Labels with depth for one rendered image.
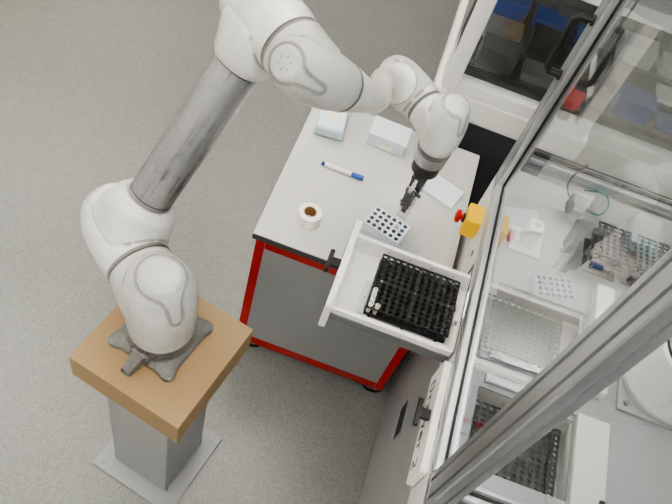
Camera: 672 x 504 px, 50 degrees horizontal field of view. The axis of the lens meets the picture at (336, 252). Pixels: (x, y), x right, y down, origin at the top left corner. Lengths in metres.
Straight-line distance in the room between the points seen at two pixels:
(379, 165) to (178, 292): 0.99
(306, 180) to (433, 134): 0.56
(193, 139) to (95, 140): 1.78
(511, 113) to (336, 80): 1.22
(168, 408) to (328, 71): 0.84
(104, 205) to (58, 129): 1.68
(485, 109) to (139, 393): 1.42
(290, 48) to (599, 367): 0.71
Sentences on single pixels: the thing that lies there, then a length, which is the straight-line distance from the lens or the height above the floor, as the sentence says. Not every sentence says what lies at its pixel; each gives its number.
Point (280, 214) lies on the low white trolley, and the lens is 2.11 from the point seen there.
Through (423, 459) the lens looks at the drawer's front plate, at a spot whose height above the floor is 0.93.
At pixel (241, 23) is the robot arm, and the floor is 1.56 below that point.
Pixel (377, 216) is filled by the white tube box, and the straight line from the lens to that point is 2.13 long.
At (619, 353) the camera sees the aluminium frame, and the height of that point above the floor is 1.72.
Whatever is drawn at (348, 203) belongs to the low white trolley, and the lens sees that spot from 2.18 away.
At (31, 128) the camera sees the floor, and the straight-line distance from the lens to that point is 3.33.
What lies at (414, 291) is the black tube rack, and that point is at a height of 0.90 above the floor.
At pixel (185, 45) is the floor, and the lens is 3.71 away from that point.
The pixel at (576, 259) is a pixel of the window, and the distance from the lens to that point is 1.26.
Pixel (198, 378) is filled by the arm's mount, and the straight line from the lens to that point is 1.72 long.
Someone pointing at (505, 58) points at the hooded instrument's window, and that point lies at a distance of 2.35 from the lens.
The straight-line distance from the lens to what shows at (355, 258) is 1.98.
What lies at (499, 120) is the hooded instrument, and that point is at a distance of 2.47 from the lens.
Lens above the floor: 2.44
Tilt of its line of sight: 54 degrees down
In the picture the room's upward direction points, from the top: 21 degrees clockwise
